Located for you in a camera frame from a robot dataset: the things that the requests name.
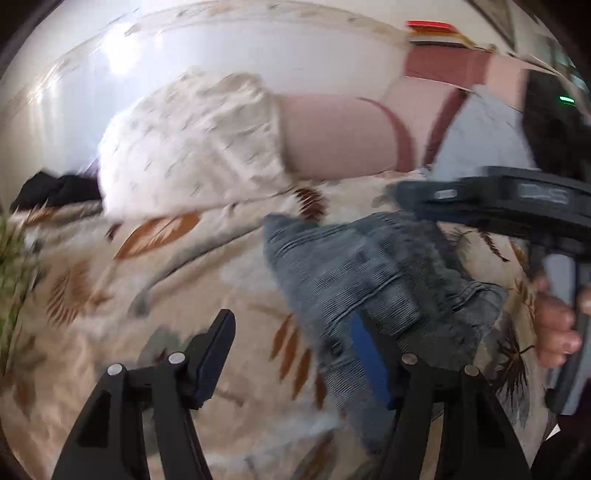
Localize person's right hand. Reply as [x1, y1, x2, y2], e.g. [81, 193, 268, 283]
[534, 276, 584, 370]

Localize leaf print bed sheet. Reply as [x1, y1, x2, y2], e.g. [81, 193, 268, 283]
[0, 168, 568, 480]

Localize green patterned blanket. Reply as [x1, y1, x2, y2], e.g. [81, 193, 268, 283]
[0, 215, 38, 370]

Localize white printed pillow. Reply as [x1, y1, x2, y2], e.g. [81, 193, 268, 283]
[98, 67, 296, 217]

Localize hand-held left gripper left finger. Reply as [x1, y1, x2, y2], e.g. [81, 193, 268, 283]
[51, 308, 237, 480]

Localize red book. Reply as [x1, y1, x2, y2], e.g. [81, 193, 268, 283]
[405, 20, 455, 32]

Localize black cloth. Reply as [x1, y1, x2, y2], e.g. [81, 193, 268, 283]
[10, 171, 105, 213]

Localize pink pillow with maroon trim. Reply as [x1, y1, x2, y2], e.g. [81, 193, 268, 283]
[383, 46, 555, 167]

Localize blue denim pants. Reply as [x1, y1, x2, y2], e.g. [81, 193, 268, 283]
[262, 210, 509, 455]

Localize light blue pillow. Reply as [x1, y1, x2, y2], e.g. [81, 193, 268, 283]
[434, 85, 539, 178]

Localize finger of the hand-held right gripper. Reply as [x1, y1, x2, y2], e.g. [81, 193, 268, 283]
[396, 178, 467, 222]

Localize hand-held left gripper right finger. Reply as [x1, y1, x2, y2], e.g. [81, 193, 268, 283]
[349, 311, 534, 480]

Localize pink bolster cushion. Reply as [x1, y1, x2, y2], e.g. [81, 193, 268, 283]
[277, 90, 416, 181]

